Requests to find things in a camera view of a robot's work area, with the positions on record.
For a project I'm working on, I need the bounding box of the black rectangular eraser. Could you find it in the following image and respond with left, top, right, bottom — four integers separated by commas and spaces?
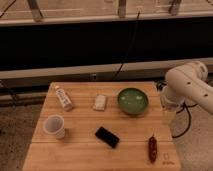
95, 127, 119, 148

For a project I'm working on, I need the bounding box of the white plastic cup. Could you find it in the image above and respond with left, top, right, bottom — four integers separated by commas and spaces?
43, 115, 65, 139

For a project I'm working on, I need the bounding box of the green ceramic bowl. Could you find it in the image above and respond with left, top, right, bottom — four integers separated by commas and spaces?
117, 88, 149, 116

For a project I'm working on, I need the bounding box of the white rectangular packet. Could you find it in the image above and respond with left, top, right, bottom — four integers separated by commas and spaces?
93, 95, 107, 111

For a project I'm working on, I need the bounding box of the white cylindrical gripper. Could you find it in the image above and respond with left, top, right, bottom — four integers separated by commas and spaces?
160, 87, 185, 126

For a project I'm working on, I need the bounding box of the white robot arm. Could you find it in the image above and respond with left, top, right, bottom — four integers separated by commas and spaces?
160, 61, 213, 125

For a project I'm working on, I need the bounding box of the black hanging cable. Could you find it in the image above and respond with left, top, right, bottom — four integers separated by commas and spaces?
111, 9, 141, 82

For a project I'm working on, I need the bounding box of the black floor cable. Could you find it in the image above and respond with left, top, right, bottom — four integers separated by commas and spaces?
171, 102, 198, 139

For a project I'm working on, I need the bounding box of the dark red chili pepper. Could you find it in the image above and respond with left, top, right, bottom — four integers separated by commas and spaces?
148, 136, 158, 163

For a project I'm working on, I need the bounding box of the white labelled tube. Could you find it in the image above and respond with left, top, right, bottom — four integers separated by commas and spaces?
55, 86, 73, 111

